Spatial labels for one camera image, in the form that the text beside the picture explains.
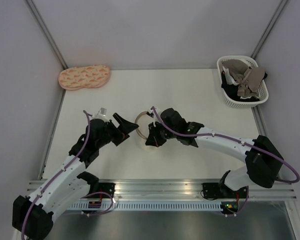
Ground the black garment in basket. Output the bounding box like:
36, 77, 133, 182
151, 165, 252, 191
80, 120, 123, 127
220, 65, 269, 103

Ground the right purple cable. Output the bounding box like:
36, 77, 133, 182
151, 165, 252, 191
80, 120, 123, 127
149, 106, 300, 185

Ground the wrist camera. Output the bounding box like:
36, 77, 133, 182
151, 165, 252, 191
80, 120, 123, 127
146, 106, 162, 119
92, 107, 110, 123

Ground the purple cable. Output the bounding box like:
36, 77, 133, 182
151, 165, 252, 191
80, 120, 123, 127
19, 109, 116, 240
149, 106, 300, 185

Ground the aluminium mounting rail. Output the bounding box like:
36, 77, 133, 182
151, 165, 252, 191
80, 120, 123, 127
24, 178, 298, 201

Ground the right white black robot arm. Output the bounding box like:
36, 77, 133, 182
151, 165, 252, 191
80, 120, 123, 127
145, 107, 283, 198

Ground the white garment in basket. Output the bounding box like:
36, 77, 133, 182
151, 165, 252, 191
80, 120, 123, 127
222, 66, 238, 86

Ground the beige bra in basket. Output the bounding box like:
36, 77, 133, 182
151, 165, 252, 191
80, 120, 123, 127
221, 58, 265, 100

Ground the left aluminium corner post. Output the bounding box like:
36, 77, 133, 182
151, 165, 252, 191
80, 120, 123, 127
24, 0, 68, 70

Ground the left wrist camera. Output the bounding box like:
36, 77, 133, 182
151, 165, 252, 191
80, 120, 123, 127
92, 107, 110, 123

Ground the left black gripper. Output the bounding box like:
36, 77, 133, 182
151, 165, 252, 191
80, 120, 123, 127
96, 113, 139, 149

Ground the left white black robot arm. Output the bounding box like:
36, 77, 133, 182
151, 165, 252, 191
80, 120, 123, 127
12, 108, 139, 240

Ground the white slotted cable duct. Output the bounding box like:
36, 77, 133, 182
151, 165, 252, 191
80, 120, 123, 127
68, 200, 223, 212

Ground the right aluminium corner post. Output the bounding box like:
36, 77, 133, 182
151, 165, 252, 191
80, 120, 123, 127
250, 0, 290, 59

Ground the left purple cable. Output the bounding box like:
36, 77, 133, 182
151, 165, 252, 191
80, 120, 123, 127
19, 109, 116, 240

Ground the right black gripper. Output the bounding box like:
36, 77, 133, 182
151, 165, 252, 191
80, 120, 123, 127
146, 119, 178, 147

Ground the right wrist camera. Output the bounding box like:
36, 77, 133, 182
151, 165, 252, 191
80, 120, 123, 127
146, 106, 162, 119

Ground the pink carrot print bra case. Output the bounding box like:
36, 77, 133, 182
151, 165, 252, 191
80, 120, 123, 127
58, 64, 111, 91

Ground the aluminium corner post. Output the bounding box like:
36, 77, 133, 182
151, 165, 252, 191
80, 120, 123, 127
24, 0, 68, 70
250, 0, 290, 59

